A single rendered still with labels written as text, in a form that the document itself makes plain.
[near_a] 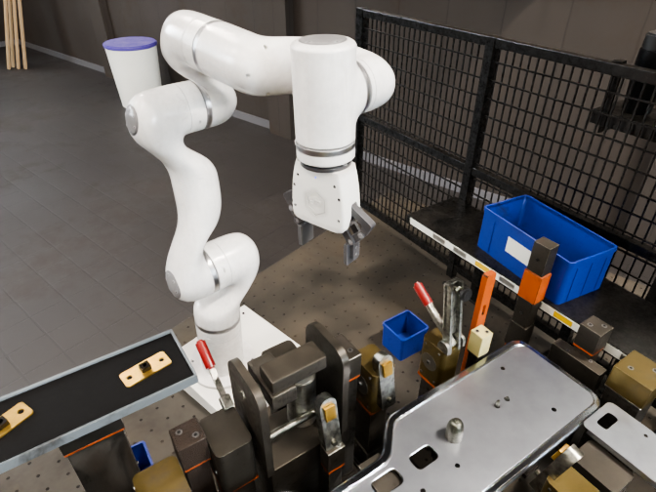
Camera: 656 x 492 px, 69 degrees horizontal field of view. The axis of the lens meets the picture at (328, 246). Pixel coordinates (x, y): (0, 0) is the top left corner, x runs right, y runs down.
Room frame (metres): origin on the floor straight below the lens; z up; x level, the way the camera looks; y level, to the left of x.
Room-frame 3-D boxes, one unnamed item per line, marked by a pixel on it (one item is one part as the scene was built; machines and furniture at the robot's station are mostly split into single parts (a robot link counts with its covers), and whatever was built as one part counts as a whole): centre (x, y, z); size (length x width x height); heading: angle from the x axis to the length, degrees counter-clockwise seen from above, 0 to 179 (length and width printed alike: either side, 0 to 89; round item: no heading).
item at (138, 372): (0.58, 0.32, 1.17); 0.08 x 0.04 x 0.01; 133
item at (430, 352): (0.78, -0.25, 0.87); 0.10 x 0.07 x 0.35; 34
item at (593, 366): (0.76, -0.57, 0.85); 0.12 x 0.03 x 0.30; 34
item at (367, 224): (0.62, -0.04, 1.46); 0.08 x 0.01 x 0.06; 53
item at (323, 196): (0.64, 0.00, 1.49); 0.10 x 0.07 x 0.11; 52
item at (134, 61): (5.68, 2.20, 0.34); 0.59 x 0.56 x 0.69; 50
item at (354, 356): (0.67, -0.03, 0.91); 0.07 x 0.05 x 0.42; 34
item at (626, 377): (0.67, -0.65, 0.88); 0.08 x 0.08 x 0.36; 34
